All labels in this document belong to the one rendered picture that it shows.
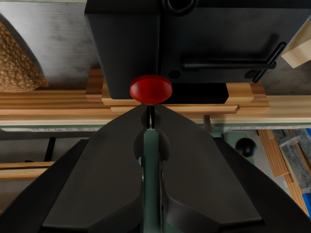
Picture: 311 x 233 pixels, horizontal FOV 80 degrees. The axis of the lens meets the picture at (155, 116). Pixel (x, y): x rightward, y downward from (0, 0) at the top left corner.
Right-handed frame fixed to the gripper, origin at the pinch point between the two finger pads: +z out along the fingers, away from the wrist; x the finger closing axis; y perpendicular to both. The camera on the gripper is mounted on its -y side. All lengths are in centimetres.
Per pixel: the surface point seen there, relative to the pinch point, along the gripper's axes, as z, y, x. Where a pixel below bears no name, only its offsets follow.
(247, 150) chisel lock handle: 2.7, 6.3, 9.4
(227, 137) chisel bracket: 8.7, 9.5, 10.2
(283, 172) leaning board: 104, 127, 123
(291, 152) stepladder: 66, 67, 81
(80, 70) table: 17.9, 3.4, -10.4
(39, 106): 17.3, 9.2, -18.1
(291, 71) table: 17.8, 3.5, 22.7
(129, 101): 11.4, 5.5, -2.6
